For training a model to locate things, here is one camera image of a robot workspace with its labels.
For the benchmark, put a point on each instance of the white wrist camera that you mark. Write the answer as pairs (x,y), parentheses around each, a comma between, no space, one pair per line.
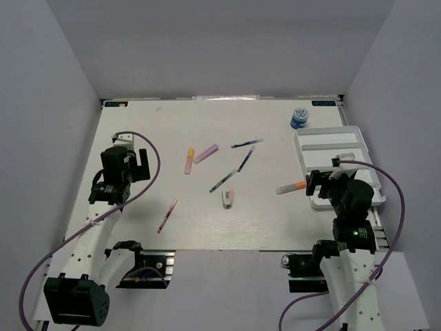
(343,168)
(123,140)

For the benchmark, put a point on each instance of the orange cap highlighter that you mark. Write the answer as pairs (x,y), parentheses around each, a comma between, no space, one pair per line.
(189,161)

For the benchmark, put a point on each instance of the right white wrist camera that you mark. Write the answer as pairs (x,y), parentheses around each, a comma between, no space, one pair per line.
(343,168)

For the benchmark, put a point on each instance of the white divided organizer tray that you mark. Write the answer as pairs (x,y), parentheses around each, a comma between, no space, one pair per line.
(317,146)

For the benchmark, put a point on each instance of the green gel pen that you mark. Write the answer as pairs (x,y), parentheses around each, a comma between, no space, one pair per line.
(221,182)

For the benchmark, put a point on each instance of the pink highlighter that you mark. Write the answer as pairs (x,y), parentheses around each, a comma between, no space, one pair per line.
(205,154)

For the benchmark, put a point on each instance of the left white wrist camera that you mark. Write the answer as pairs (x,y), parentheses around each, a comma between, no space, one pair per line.
(123,140)

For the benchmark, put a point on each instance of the red gel pen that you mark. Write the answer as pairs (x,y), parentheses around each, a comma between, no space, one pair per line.
(166,217)

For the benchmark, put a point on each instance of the blue gel pen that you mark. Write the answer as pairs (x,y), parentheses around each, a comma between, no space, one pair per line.
(247,143)

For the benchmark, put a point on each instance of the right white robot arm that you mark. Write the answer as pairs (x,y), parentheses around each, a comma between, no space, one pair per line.
(348,261)

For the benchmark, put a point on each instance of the orange white highlighter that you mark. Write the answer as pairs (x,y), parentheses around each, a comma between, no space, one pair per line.
(291,187)

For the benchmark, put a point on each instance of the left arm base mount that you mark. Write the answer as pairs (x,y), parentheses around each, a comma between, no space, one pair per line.
(149,269)

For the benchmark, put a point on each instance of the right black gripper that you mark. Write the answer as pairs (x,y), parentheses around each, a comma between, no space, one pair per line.
(315,176)

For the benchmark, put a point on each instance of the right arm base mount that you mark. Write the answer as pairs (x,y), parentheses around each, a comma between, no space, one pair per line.
(304,274)

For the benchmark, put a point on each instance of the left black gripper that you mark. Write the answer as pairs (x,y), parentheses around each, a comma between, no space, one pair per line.
(141,172)

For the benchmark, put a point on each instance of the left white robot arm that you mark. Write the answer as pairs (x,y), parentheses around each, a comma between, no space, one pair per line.
(80,294)

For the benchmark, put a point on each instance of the blue ink jar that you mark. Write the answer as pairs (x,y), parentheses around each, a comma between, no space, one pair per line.
(299,118)

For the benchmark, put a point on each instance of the purple gel pen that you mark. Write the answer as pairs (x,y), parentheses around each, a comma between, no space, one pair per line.
(251,150)

